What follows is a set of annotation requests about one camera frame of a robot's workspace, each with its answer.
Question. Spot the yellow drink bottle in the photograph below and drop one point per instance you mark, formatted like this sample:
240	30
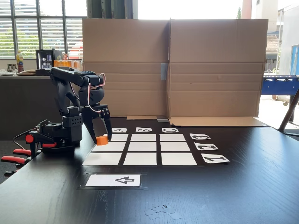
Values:
19	61

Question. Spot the black mini fridge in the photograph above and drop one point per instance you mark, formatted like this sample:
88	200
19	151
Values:
44	59

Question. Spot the grey metal table leg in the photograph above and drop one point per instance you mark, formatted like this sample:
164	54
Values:
288	112

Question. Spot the white nine-square grid sheet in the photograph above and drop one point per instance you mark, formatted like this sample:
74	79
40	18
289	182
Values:
141	149

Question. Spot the orange drink cartons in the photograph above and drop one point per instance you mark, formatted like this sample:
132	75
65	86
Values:
70	63

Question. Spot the grey sideboard counter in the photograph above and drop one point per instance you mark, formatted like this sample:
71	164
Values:
18	105

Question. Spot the paper sheet number 2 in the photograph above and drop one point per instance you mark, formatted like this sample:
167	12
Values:
206	146

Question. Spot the white arrow paper sheet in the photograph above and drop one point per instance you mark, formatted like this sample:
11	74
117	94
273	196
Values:
116	180

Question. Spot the paper sheet letter C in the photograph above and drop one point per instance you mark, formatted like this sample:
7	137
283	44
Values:
170	130

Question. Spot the blue foosball table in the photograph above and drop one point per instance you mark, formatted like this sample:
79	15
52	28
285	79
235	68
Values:
280	85

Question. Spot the paper sheet number 3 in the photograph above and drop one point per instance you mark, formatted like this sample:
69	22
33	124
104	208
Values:
200	136

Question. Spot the grey duct tape strip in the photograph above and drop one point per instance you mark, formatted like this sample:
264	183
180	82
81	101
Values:
162	120

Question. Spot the paper sheet number 1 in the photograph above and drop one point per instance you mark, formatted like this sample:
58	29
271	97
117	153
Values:
215	158

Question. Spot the round orange token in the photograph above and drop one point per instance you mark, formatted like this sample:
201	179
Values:
102	140

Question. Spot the black red screw clamp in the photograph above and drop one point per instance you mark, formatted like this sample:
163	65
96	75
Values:
29	139

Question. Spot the brown cardboard box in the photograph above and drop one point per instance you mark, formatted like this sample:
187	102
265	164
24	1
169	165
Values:
135	58
217	70

